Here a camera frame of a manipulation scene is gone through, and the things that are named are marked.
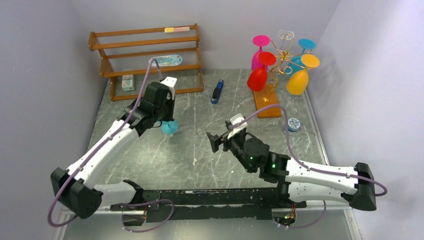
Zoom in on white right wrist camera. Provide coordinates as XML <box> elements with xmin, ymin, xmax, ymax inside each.
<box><xmin>226</xmin><ymin>113</ymin><xmax>248</xmax><ymax>140</ymax></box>

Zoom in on pink plastic wine glass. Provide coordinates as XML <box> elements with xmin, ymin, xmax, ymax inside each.
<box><xmin>250</xmin><ymin>35</ymin><xmax>271</xmax><ymax>72</ymax></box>

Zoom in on clear wine glass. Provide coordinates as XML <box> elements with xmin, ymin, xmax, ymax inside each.
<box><xmin>277</xmin><ymin>29</ymin><xmax>295</xmax><ymax>52</ymax></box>

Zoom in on teal plastic wine glass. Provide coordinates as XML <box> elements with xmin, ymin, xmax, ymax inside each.
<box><xmin>161</xmin><ymin>120</ymin><xmax>178</xmax><ymax>135</ymax></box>

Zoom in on yellow plastic wine glass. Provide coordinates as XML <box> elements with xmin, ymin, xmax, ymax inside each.
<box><xmin>286</xmin><ymin>53</ymin><xmax>320</xmax><ymax>95</ymax></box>

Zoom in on red plastic wine glass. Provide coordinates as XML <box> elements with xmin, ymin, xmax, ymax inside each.
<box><xmin>247</xmin><ymin>51</ymin><xmax>276</xmax><ymax>92</ymax></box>

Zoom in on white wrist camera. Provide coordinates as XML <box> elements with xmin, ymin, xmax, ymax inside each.
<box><xmin>226</xmin><ymin>113</ymin><xmax>248</xmax><ymax>140</ymax></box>
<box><xmin>160</xmin><ymin>76</ymin><xmax>177</xmax><ymax>100</ymax></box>

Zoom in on blue stapler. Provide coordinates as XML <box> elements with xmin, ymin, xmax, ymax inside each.
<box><xmin>211</xmin><ymin>79</ymin><xmax>224</xmax><ymax>104</ymax></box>

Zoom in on small teal white box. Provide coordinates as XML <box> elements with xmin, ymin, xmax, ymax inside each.
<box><xmin>121</xmin><ymin>74</ymin><xmax>135</xmax><ymax>92</ymax></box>

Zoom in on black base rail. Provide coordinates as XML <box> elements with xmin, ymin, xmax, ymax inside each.
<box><xmin>109</xmin><ymin>187</ymin><xmax>307</xmax><ymax>223</ymax></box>

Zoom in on gold wire wine glass rack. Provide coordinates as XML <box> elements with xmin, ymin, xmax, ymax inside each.
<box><xmin>248</xmin><ymin>37</ymin><xmax>300</xmax><ymax>119</ymax></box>

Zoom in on blue white oval package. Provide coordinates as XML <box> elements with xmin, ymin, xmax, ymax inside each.
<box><xmin>154</xmin><ymin>54</ymin><xmax>183</xmax><ymax>67</ymax></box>

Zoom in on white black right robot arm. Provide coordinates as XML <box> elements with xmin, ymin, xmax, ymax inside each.
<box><xmin>206</xmin><ymin>130</ymin><xmax>377</xmax><ymax>211</ymax></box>

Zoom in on wooden shelf rack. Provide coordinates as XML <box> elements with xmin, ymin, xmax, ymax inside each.
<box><xmin>88</xmin><ymin>23</ymin><xmax>204</xmax><ymax>101</ymax></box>

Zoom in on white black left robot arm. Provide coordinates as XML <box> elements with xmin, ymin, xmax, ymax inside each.
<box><xmin>50</xmin><ymin>77</ymin><xmax>177</xmax><ymax>219</ymax></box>

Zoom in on yellow pink eraser bar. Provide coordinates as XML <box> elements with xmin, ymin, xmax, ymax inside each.
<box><xmin>164</xmin><ymin>26</ymin><xmax>191</xmax><ymax>34</ymax></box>

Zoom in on blue hanging wine glass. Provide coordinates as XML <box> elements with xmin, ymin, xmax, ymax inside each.
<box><xmin>286</xmin><ymin>38</ymin><xmax>316</xmax><ymax>78</ymax></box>

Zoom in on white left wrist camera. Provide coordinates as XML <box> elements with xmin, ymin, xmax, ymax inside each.
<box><xmin>160</xmin><ymin>76</ymin><xmax>177</xmax><ymax>100</ymax></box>

